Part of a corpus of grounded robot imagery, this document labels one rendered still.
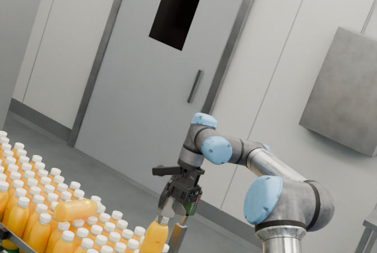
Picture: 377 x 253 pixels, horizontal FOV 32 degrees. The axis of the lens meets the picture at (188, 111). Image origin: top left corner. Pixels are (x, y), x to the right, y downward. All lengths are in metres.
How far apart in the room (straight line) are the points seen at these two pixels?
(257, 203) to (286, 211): 0.07
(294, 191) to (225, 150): 0.37
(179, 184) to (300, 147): 3.45
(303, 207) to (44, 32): 5.22
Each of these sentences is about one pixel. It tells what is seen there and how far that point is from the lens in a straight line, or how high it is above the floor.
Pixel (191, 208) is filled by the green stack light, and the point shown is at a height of 1.19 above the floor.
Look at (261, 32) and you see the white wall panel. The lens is 5.45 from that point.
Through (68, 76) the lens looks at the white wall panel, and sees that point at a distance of 6.38.
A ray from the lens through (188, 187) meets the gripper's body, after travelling 1.99.
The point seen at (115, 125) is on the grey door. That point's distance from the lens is 6.05.
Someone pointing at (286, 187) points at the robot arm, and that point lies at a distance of 1.53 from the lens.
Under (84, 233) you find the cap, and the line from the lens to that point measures 2.35.
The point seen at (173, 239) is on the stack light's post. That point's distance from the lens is 2.67.
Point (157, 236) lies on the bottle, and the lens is 2.07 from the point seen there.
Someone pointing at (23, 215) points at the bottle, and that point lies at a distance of 2.45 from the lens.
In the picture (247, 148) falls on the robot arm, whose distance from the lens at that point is 1.91.
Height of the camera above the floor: 2.12
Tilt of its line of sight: 13 degrees down
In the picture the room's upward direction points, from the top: 20 degrees clockwise
